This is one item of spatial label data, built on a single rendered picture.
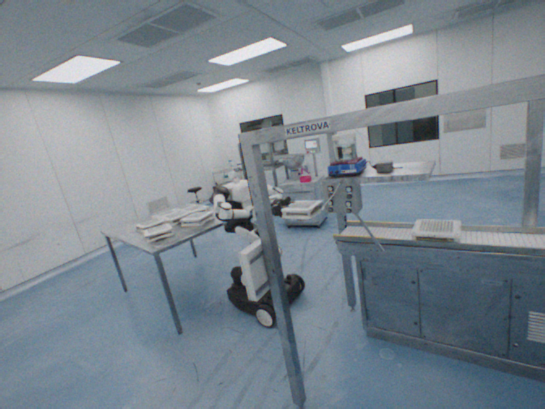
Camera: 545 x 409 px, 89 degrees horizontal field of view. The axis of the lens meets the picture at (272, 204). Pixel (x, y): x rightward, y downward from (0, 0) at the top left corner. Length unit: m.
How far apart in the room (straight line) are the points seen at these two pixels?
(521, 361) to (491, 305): 0.36
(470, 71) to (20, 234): 8.10
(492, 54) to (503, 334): 5.50
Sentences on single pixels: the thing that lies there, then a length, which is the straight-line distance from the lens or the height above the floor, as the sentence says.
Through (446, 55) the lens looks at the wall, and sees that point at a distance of 6.84.
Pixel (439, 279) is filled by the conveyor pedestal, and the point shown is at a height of 0.57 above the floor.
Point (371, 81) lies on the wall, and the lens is 6.86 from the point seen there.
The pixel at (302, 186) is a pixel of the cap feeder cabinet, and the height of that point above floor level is 0.71.
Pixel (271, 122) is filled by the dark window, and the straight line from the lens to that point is 7.57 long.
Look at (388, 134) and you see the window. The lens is 6.82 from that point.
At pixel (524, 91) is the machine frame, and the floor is 1.58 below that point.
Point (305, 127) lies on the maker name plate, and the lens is 1.11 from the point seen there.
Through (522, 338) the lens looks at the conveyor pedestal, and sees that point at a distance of 2.19.
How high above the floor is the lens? 1.60
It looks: 14 degrees down
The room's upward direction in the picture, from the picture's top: 10 degrees counter-clockwise
